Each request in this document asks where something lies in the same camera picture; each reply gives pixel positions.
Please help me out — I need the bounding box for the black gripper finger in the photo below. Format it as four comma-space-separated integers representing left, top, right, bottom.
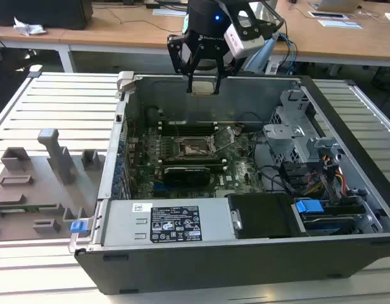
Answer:
167, 34, 204, 93
213, 46, 243, 95

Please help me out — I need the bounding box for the silver square CPU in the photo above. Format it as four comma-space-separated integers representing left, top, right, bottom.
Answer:
192, 80, 218, 96

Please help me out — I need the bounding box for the black RAM slot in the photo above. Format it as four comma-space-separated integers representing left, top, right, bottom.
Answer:
159, 128, 218, 133
159, 131, 218, 137
159, 125, 218, 130
159, 122, 218, 127

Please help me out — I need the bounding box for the CPU socket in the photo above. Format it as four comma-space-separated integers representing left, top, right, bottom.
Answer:
177, 136, 215, 160

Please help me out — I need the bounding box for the black plastic cover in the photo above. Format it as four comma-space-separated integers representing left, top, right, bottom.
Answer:
227, 193, 303, 240

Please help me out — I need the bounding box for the metal drive cage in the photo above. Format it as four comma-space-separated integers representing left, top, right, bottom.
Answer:
263, 89, 341, 166

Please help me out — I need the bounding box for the green motherboard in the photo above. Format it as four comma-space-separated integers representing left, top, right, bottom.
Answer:
125, 123, 268, 201

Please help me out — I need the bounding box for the wooden desk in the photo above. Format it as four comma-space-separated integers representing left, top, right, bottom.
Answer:
272, 0, 390, 68
0, 0, 280, 74

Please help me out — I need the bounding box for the black graphics card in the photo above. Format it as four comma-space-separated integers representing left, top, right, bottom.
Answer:
163, 165, 212, 189

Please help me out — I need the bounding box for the silver laptop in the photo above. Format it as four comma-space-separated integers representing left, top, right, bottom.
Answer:
315, 0, 364, 12

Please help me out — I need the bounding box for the blue disk carrier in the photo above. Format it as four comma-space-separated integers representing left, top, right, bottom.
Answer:
291, 198, 368, 238

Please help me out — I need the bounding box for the grey power supply unit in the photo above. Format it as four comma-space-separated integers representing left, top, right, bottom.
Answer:
101, 198, 237, 247

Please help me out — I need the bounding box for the black box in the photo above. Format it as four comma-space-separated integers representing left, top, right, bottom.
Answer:
0, 0, 94, 31

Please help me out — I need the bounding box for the crumpled white paper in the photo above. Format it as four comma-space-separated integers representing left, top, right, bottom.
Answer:
13, 16, 47, 36

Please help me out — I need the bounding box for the blue plastic latch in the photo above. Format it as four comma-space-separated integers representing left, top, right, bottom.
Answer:
70, 220, 89, 236

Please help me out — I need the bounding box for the black grey PC case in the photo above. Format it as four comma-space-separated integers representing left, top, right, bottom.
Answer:
73, 71, 390, 296

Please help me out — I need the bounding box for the grey parts rack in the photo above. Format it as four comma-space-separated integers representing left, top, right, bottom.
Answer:
0, 128, 108, 242

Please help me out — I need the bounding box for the green RAM stick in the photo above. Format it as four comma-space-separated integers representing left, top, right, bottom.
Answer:
0, 205, 59, 213

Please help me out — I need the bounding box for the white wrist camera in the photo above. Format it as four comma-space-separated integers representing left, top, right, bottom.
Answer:
223, 23, 266, 60

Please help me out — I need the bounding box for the black camera bracket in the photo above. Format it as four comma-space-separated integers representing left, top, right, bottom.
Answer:
227, 0, 286, 44

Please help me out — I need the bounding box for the blue cable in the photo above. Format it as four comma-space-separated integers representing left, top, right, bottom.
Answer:
279, 31, 299, 77

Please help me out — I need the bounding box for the yellow power wire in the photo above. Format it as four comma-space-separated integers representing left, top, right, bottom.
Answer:
334, 169, 345, 194

